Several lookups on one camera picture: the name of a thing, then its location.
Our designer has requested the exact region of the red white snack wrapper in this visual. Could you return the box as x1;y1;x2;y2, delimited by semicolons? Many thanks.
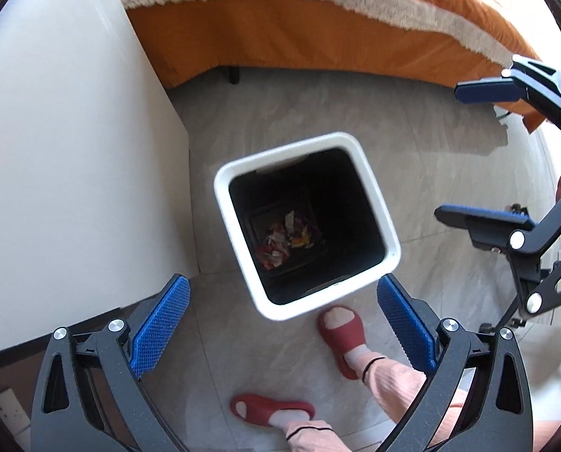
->
256;223;290;270

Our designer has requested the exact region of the white square trash bin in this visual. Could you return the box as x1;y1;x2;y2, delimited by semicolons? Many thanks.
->
214;133;402;321

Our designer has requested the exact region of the pink pajama right leg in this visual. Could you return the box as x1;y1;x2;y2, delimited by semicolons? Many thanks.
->
357;352;467;445

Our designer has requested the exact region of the pink pajama leg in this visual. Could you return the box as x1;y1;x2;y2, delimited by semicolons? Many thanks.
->
357;352;467;445
286;420;351;452

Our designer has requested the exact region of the left red slipper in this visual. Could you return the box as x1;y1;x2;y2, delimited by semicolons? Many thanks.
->
229;394;315;429

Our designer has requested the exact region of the white cabinet side panel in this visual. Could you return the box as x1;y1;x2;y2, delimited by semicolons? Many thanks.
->
0;0;197;351

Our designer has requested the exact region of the pink pajama left leg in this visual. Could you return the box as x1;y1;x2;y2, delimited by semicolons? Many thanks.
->
286;420;351;452

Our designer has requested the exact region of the white wall socket lower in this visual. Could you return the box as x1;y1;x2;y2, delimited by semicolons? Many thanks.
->
0;388;30;436

